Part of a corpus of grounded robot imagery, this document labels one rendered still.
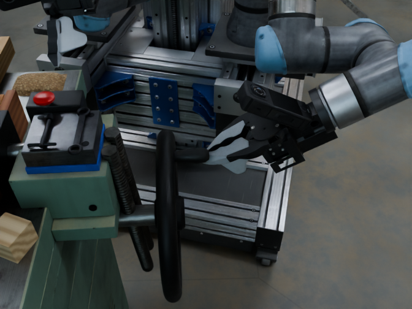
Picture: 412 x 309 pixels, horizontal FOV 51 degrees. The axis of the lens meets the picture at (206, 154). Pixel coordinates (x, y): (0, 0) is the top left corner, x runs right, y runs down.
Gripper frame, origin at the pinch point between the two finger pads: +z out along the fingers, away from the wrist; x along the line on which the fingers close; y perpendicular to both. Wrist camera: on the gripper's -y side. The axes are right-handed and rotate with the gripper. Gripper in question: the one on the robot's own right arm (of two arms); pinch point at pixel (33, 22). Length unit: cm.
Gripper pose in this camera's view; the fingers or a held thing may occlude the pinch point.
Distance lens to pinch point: 68.5
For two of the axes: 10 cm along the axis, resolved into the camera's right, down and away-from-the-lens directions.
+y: 9.9, -1.2, 0.0
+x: 0.9, 7.2, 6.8
